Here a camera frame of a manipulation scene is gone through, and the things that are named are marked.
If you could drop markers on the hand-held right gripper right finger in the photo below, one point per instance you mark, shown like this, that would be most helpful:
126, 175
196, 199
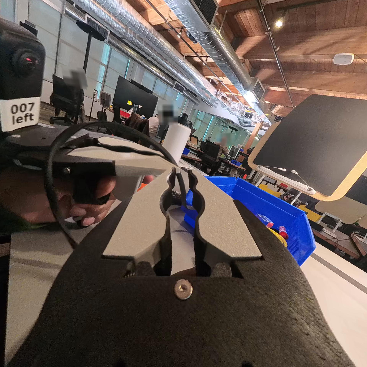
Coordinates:
226, 229

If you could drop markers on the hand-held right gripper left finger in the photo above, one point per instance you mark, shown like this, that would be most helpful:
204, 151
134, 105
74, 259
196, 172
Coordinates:
137, 226

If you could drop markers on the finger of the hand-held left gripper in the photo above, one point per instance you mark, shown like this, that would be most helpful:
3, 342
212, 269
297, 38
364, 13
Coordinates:
126, 143
137, 166

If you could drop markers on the person's left forearm green sleeve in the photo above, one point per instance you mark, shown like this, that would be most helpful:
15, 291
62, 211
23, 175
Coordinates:
11, 223

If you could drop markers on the orange object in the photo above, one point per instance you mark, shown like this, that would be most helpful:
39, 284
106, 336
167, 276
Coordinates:
142, 187

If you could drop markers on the person's left hand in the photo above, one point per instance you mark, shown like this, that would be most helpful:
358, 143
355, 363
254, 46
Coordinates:
34, 195

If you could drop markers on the brown jacket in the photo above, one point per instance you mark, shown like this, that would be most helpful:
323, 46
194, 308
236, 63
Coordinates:
137, 123

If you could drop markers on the white bottle with black cap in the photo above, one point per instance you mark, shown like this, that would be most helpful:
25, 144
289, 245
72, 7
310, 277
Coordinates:
176, 140

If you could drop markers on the large black monitor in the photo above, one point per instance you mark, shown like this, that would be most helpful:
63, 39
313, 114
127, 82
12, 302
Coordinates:
134, 97

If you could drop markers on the black office chair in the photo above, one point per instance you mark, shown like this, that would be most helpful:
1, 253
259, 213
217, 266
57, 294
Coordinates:
64, 94
210, 152

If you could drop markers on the blue plastic bin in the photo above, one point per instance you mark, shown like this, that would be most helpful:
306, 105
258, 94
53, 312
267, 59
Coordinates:
272, 206

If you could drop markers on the red marker pen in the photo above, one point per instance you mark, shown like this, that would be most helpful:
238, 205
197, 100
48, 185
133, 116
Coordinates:
283, 232

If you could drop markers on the black disc on pole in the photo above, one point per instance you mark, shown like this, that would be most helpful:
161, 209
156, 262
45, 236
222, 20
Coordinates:
91, 31

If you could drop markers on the black board with wooden rim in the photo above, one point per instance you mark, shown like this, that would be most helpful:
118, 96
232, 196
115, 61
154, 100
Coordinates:
315, 143

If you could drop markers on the ceiling spot lamp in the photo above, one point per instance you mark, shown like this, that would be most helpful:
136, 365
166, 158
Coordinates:
279, 23

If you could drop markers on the white ceiling access point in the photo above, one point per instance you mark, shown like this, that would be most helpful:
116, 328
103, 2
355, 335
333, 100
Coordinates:
344, 58

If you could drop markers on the silver ventilation duct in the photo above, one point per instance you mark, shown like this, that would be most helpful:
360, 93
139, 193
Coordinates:
226, 54
129, 20

